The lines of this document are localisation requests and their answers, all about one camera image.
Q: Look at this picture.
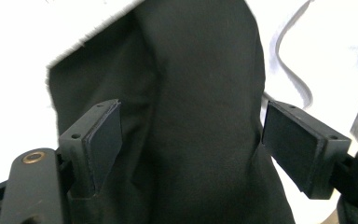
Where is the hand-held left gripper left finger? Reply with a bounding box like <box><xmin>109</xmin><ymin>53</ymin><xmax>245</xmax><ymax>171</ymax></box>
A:
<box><xmin>58</xmin><ymin>98</ymin><xmax>123</xmax><ymax>200</ymax></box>

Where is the dark cloth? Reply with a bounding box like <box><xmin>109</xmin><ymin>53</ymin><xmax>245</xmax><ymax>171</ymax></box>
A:
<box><xmin>46</xmin><ymin>0</ymin><xmax>296</xmax><ymax>224</ymax></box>

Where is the white mesh laundry bag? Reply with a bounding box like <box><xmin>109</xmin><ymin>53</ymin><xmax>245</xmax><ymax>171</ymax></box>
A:
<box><xmin>0</xmin><ymin>0</ymin><xmax>358</xmax><ymax>188</ymax></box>

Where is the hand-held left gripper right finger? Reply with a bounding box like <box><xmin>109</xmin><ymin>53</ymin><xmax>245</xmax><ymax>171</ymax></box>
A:
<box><xmin>261</xmin><ymin>100</ymin><xmax>352</xmax><ymax>201</ymax></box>

